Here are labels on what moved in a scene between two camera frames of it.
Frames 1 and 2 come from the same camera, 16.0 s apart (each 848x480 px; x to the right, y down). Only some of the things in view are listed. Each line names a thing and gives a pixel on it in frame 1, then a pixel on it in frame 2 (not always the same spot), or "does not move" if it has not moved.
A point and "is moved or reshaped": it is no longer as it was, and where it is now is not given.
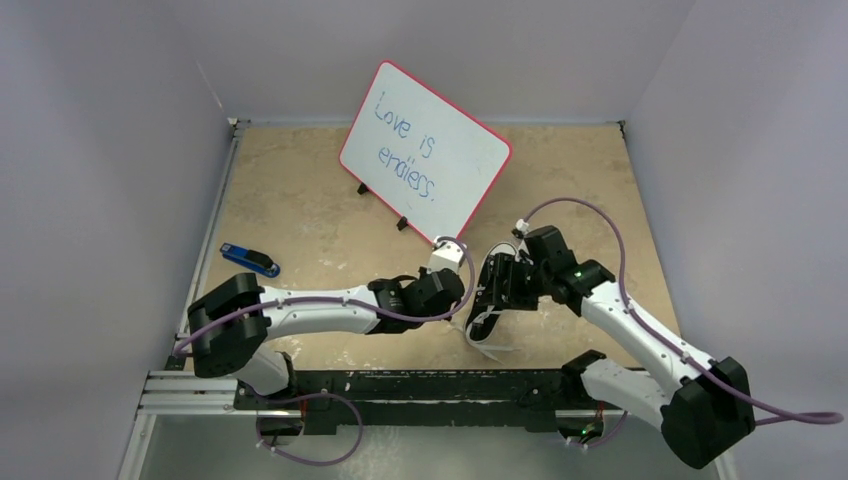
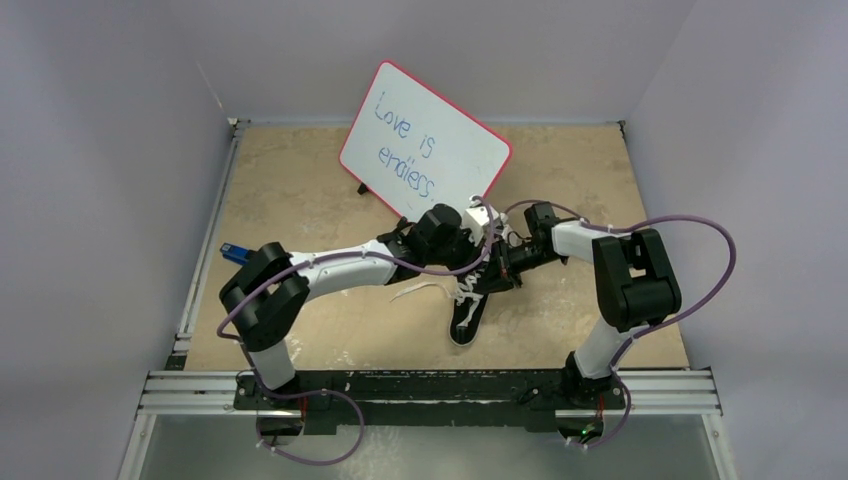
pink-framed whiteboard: (427, 160) does not move
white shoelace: (486, 351) is moved or reshaped
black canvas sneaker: (482, 315) is moved or reshaped
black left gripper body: (422, 273) → (457, 254)
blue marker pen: (250, 259) does not move
